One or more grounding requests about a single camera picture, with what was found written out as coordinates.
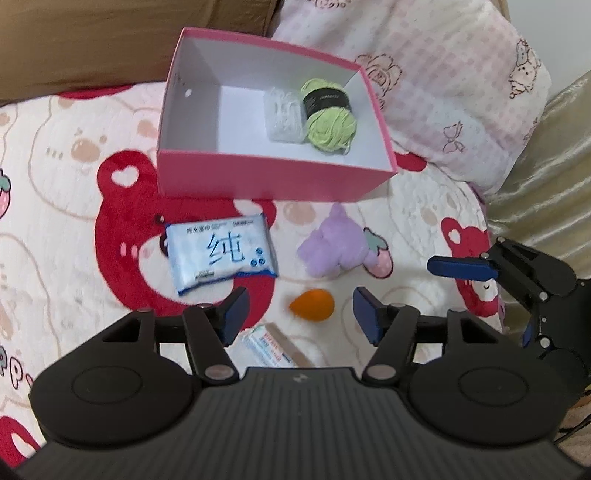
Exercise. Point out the green yarn ball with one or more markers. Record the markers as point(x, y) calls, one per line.
point(330, 124)

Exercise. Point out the purple plush toy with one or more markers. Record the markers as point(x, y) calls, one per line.
point(330, 249)

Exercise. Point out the pink cardboard box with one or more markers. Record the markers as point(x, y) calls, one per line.
point(258, 177)

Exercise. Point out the bear print blanket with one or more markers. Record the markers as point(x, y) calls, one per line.
point(60, 207)

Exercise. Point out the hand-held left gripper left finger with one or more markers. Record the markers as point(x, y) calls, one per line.
point(236, 314)

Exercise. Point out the brown pillow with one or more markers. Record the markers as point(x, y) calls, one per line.
point(92, 41)

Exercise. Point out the clear plastic box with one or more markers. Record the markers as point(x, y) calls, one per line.
point(284, 115)

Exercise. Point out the pink checkered pillow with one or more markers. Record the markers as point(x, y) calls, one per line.
point(429, 83)

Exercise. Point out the orange makeup sponge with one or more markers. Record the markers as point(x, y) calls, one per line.
point(314, 307)

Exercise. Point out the blue white wet wipes pack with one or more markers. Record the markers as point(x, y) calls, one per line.
point(217, 251)

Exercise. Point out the small white packet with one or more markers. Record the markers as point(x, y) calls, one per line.
point(270, 348)

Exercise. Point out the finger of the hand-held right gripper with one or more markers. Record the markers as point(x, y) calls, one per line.
point(461, 267)
point(530, 334)

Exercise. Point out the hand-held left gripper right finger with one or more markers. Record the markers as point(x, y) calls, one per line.
point(364, 316)

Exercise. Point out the gold satin cloth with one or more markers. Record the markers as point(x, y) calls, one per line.
point(545, 194)

